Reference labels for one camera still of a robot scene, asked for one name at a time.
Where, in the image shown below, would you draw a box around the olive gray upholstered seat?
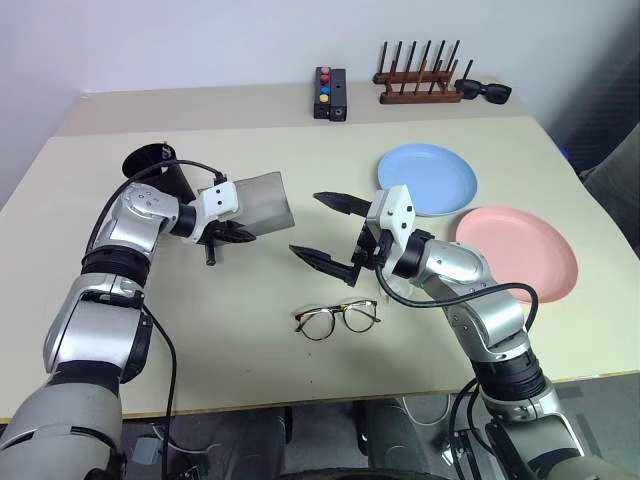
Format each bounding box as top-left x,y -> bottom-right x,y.
581,130 -> 640,254

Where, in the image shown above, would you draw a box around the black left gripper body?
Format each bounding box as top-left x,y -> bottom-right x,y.
202,221 -> 237,267

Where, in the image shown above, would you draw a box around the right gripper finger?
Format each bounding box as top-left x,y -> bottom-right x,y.
288,244 -> 361,288
312,190 -> 374,219

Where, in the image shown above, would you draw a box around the blue plate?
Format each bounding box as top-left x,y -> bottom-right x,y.
375,143 -> 480,219

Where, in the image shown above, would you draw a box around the black sunglasses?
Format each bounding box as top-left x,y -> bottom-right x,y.
453,77 -> 514,106

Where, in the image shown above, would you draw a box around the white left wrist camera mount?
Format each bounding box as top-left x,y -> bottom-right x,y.
196,180 -> 243,237

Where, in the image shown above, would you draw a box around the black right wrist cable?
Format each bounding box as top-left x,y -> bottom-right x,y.
375,267 -> 541,334

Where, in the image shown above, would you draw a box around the plain black box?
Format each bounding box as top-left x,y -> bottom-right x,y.
328,68 -> 349,123

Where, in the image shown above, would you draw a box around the black textured panel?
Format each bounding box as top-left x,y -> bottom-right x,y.
553,47 -> 640,176

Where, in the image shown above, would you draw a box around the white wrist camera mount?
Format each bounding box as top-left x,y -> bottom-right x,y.
196,180 -> 243,237
366,184 -> 418,274

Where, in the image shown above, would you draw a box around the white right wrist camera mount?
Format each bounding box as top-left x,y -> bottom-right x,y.
366,184 -> 418,274

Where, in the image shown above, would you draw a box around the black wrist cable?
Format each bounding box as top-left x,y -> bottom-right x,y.
87,158 -> 229,261
375,267 -> 541,334

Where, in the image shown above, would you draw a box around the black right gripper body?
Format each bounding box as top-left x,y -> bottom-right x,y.
349,219 -> 394,274

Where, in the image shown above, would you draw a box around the gray glasses case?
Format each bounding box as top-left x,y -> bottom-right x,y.
233,171 -> 296,237

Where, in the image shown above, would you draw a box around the black right shoulder cables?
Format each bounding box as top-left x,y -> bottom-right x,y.
446,377 -> 506,480

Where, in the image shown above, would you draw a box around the white floor cable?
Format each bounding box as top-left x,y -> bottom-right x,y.
402,394 -> 454,427

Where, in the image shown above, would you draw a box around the black left elbow cable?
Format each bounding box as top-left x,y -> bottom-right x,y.
142,304 -> 179,451

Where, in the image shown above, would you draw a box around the gray power adapter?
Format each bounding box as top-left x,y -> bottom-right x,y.
133,434 -> 162,465

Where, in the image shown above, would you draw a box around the tortoiseshell round eyeglasses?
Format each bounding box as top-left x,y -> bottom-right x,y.
292,298 -> 383,344

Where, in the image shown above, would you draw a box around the pink plate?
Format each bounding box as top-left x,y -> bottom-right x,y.
454,205 -> 581,306

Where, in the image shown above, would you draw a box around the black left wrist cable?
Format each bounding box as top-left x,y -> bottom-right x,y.
87,158 -> 229,261

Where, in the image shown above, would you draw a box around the wooden rack with black pegs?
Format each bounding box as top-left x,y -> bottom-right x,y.
372,39 -> 475,106

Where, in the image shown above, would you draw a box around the black box with coloured buttons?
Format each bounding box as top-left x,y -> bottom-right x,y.
313,65 -> 333,121

